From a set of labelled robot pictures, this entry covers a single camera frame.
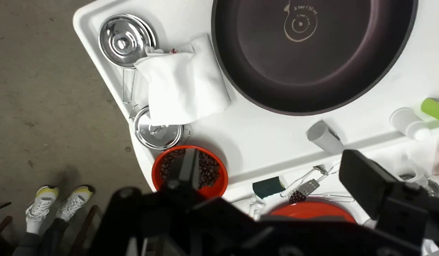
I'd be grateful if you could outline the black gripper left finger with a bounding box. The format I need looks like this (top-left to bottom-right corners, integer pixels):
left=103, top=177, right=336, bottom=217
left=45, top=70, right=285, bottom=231
left=160, top=147, right=215, bottom=201

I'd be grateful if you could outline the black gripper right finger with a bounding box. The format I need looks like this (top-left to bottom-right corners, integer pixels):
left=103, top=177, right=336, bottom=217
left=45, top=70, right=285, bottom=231
left=338, top=148, right=436, bottom=244

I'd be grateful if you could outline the white kitchen towel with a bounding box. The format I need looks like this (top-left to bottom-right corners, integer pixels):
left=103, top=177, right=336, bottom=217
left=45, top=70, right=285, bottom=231
left=132, top=33, right=232, bottom=128

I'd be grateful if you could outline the black frying pan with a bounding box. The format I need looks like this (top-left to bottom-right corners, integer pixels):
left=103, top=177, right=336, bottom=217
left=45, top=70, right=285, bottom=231
left=210, top=0, right=419, bottom=117

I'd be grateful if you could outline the red bowl with beans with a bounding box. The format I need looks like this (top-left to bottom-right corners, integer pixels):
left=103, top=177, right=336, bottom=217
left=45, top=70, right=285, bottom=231
left=150, top=144, right=230, bottom=202

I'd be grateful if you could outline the steel rimmed container with clasp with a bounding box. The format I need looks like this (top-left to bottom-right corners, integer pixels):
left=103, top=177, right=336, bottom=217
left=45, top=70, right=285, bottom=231
left=132, top=106, right=184, bottom=153

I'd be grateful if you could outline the red plate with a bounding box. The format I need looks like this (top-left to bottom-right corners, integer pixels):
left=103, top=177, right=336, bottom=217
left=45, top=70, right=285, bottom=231
left=264, top=198, right=357, bottom=225

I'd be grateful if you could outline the small white bottle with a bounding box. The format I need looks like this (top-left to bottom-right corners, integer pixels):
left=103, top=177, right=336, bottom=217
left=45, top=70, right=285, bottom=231
left=387, top=106, right=434, bottom=143

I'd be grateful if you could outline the small grey cylinder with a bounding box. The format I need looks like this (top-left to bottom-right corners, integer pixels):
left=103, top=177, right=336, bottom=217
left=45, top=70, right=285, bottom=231
left=305, top=118, right=346, bottom=157

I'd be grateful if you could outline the small dark rectangular block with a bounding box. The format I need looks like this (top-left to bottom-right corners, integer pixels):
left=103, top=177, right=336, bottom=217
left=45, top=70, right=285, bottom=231
left=251, top=175, right=286, bottom=201

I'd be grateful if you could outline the white plastic tray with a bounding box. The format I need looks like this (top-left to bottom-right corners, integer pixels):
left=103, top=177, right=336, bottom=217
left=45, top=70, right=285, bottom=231
left=70, top=0, right=439, bottom=197

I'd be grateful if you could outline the green squeeze bottle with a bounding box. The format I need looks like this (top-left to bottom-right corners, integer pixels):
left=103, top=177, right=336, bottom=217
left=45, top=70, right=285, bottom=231
left=419, top=97, right=439, bottom=126

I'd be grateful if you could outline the white sneaker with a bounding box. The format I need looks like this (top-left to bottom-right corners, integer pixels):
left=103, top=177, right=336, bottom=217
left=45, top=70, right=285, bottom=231
left=53, top=184, right=96, bottom=225
left=24, top=185, right=60, bottom=236

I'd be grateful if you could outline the shiny round steel dish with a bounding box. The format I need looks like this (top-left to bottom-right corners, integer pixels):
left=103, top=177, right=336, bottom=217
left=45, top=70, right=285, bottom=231
left=97, top=13, right=159, bottom=71

